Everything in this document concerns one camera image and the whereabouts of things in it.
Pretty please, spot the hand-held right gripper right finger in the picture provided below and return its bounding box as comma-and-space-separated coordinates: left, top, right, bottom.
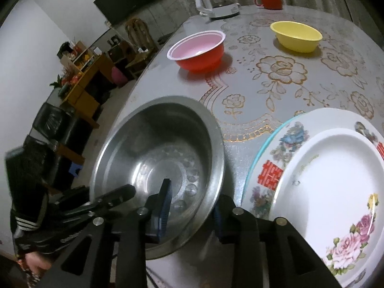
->
212, 195, 342, 288

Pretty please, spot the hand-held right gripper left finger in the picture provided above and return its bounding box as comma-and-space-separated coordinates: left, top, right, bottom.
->
36, 178, 173, 288

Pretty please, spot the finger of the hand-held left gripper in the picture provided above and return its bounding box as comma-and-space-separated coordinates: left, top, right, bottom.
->
88, 184, 136, 213

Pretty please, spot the steel bowl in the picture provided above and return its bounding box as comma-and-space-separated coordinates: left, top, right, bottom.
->
90, 96, 225, 260

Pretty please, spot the large white patterned plate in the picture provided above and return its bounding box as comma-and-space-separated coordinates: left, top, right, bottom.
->
244, 107, 384, 288

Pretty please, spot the small white flower plate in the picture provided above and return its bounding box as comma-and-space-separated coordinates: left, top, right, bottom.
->
268, 128, 384, 288

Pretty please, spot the red bowl pink inside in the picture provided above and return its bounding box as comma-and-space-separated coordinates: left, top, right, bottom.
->
167, 30, 226, 72

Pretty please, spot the yellow bowl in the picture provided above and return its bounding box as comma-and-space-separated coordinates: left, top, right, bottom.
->
270, 21, 323, 54

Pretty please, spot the person's left forearm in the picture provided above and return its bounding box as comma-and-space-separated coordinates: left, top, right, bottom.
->
10, 207, 50, 240

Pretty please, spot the person's left hand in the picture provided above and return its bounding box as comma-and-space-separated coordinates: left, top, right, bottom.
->
18, 250, 52, 279

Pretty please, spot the black leather sofa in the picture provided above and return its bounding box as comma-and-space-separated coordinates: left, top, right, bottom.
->
24, 102, 90, 186

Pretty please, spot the wooden cabinet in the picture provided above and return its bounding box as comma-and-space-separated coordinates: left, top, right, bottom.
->
57, 52, 116, 128

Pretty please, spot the pink bin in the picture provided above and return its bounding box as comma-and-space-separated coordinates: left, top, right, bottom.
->
111, 67, 128, 86

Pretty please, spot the floral table cover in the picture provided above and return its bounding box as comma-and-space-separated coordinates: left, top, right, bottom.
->
120, 4, 384, 288

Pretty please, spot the cluttered wooden shelf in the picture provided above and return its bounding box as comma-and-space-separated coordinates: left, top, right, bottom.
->
58, 40, 101, 68

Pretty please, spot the carved wooden chair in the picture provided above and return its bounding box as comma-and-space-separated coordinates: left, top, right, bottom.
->
124, 18, 159, 78

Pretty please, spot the red mug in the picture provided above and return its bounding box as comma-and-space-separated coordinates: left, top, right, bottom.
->
254, 0, 283, 10

